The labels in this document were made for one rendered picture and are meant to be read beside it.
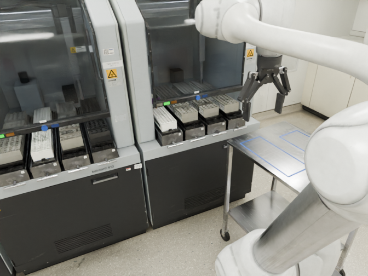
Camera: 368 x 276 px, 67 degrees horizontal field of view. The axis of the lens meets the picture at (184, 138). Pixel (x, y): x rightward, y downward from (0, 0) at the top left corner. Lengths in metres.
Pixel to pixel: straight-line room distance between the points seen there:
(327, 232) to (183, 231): 1.67
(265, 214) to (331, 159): 1.56
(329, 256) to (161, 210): 1.27
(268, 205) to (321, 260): 1.07
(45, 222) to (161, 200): 0.71
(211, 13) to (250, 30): 0.12
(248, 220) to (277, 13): 1.32
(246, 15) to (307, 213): 0.47
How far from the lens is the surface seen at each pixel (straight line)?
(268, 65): 0.90
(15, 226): 1.84
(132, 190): 1.79
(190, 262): 1.98
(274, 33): 0.68
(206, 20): 0.77
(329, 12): 3.93
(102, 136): 1.63
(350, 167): 0.35
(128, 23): 1.49
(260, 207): 1.95
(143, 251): 2.06
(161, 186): 1.84
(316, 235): 0.56
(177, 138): 1.68
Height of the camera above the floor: 1.62
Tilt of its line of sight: 30 degrees down
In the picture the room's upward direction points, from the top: 2 degrees counter-clockwise
